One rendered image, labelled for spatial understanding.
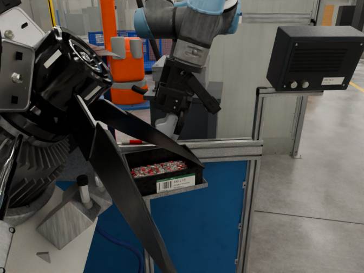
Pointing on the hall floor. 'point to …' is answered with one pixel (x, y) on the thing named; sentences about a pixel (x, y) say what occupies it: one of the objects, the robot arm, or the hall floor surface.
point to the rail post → (249, 208)
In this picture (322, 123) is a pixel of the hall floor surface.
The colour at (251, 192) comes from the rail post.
